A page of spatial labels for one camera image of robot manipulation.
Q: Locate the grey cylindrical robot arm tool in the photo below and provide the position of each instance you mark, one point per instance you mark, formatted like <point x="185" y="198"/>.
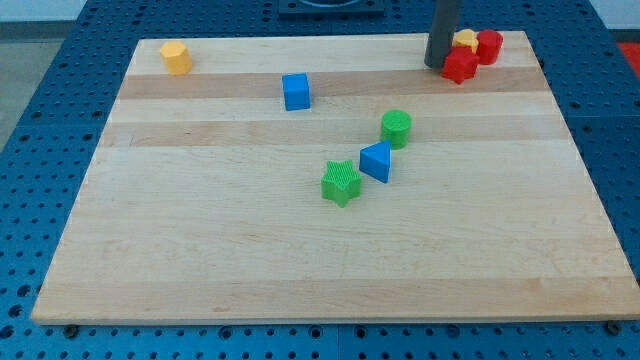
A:
<point x="444" y="22"/>

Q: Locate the yellow hexagon block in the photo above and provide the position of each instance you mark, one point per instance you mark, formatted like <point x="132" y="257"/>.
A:
<point x="176" y="57"/>

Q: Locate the wooden board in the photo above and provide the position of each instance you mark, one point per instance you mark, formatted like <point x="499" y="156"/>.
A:
<point x="202" y="202"/>

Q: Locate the green star block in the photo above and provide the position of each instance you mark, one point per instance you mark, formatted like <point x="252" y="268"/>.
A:
<point x="341" y="182"/>

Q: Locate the blue triangle block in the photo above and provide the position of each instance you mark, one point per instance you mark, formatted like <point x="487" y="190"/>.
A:
<point x="375" y="161"/>

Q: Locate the green cylinder block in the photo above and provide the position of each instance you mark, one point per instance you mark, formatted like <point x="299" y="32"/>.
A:
<point x="395" y="128"/>

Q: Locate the blue cube block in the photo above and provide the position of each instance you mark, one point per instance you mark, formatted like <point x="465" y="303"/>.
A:
<point x="296" y="91"/>

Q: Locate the red star block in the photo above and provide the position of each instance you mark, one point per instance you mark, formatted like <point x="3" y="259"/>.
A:
<point x="460" y="64"/>

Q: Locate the yellow heart block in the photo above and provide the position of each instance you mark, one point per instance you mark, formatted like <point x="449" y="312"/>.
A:
<point x="466" y="38"/>

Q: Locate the red cylinder block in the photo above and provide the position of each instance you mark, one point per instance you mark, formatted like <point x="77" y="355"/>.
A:
<point x="489" y="46"/>

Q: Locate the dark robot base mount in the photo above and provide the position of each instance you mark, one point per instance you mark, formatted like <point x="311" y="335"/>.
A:
<point x="294" y="8"/>

